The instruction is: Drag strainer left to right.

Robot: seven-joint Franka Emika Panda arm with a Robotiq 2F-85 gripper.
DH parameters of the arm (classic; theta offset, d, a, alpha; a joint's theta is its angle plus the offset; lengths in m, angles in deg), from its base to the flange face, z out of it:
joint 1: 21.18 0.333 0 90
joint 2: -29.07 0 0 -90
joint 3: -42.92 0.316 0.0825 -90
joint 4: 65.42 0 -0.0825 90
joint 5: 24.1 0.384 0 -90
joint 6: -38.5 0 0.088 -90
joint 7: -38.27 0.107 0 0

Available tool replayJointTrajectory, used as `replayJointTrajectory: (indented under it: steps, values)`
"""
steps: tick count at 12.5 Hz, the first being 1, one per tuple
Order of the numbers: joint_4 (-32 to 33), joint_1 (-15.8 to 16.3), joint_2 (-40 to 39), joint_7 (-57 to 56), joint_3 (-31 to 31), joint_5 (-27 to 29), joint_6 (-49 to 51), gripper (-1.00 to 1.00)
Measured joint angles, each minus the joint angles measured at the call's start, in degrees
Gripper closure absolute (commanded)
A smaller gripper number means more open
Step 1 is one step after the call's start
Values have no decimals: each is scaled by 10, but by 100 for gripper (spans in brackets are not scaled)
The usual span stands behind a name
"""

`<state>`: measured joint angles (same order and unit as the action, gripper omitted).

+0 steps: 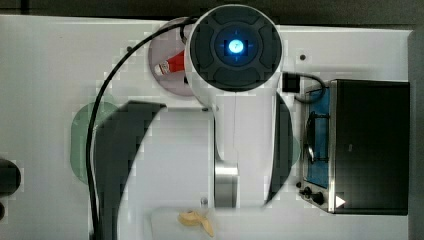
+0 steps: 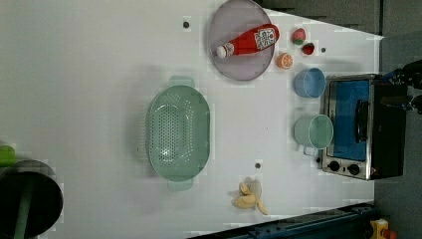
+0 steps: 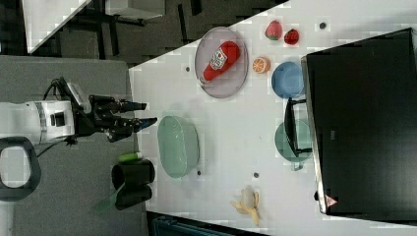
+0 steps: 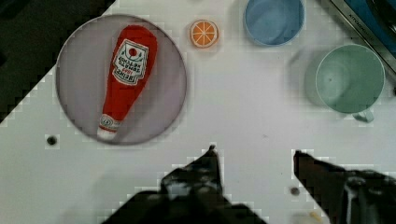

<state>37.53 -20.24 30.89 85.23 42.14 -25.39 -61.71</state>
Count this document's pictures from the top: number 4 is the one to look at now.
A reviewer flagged orange slice toy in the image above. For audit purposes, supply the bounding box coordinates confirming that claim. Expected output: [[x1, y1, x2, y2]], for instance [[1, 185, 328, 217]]
[[189, 20, 219, 49]]

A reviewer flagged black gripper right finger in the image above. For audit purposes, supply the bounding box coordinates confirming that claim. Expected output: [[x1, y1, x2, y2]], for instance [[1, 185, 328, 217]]
[[293, 150, 396, 224]]

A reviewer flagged silver blue appliance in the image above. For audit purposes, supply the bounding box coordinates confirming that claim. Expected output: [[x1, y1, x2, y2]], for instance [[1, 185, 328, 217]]
[[319, 0, 396, 73]]

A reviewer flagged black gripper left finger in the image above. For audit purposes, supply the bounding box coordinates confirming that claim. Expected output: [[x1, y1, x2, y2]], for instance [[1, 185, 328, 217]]
[[101, 146, 267, 224]]

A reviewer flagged blue cup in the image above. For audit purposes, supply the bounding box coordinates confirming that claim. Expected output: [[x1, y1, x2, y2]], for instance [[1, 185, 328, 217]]
[[243, 0, 305, 47]]

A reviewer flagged green mug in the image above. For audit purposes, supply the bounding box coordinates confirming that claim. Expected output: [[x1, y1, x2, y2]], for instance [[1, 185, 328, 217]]
[[304, 44, 386, 123]]

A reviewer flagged red plush ketchup bottle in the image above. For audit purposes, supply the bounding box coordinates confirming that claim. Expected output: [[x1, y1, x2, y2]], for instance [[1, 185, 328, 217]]
[[97, 25, 158, 141]]

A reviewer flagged grey round plate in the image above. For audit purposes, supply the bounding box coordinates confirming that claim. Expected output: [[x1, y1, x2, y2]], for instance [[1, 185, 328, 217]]
[[55, 15, 188, 146]]

